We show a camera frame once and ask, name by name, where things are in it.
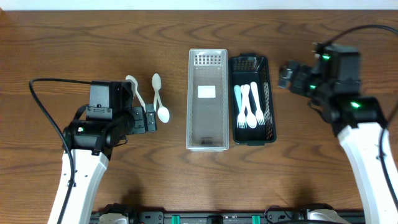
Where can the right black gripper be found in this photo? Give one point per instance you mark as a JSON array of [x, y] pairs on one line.
[[294, 78]]

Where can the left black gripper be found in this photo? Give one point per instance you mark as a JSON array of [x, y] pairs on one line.
[[140, 119]]

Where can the white spoon bowl down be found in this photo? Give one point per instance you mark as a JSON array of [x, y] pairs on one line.
[[162, 112]]

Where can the white spoon bowl up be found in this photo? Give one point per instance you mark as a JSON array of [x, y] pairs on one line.
[[156, 84]]

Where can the black plastic basket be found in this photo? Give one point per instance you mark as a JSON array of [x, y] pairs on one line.
[[245, 69]]

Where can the white spoon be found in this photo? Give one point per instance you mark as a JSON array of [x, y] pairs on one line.
[[138, 91], [250, 117]]

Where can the white fork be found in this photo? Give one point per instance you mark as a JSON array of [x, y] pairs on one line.
[[242, 124], [259, 114]]

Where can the pale green fork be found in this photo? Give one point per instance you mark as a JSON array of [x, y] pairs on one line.
[[238, 97]]

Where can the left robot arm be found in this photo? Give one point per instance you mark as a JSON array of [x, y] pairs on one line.
[[95, 130]]

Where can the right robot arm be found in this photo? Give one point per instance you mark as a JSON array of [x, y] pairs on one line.
[[334, 86]]

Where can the white label in basket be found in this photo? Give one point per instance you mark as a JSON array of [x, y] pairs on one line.
[[206, 91]]

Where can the clear plastic basket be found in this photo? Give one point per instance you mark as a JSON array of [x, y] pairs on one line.
[[208, 118]]

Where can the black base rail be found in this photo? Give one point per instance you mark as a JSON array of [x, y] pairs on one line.
[[117, 213]]

